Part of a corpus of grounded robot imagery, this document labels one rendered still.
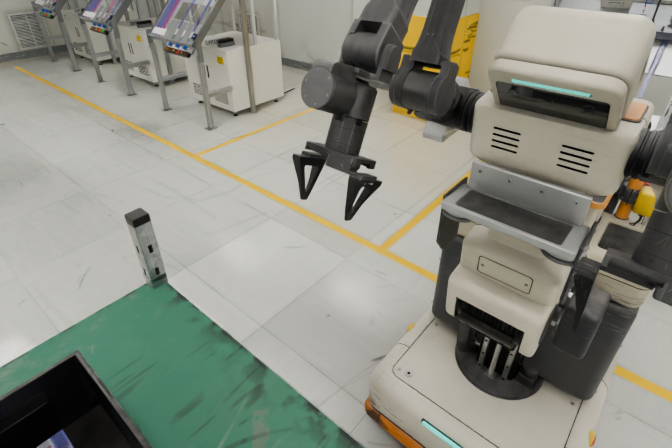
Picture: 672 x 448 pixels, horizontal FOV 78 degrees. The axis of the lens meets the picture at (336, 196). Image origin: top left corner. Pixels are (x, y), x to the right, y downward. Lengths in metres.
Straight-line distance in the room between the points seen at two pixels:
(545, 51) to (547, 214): 0.30
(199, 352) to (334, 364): 1.18
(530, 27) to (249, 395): 0.71
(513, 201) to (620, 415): 1.26
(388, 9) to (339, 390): 1.43
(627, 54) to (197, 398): 0.78
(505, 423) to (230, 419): 0.99
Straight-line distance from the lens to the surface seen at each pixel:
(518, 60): 0.78
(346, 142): 0.64
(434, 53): 0.82
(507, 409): 1.50
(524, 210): 0.88
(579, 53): 0.76
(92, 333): 0.80
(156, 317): 0.78
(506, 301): 1.03
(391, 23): 0.65
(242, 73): 4.13
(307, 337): 1.93
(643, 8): 2.38
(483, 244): 1.01
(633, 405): 2.07
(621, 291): 1.28
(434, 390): 1.47
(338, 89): 0.58
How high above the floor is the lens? 1.49
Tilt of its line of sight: 32 degrees down
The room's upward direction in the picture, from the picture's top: straight up
